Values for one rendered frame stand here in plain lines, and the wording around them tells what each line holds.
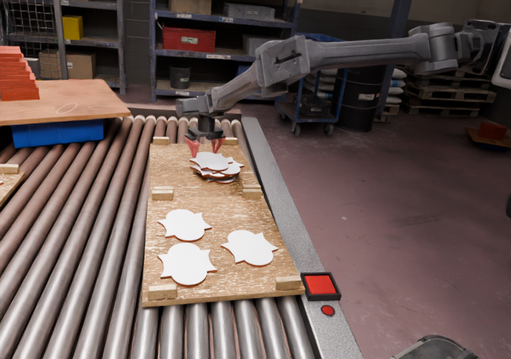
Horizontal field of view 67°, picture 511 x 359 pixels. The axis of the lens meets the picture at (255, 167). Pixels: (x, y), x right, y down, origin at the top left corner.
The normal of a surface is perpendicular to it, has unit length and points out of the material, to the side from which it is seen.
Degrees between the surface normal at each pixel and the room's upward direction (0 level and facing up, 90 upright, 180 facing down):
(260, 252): 0
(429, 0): 90
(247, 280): 0
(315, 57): 63
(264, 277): 0
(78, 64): 90
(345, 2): 90
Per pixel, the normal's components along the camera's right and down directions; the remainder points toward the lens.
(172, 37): 0.21, 0.45
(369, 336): 0.11, -0.90
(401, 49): 0.32, -0.02
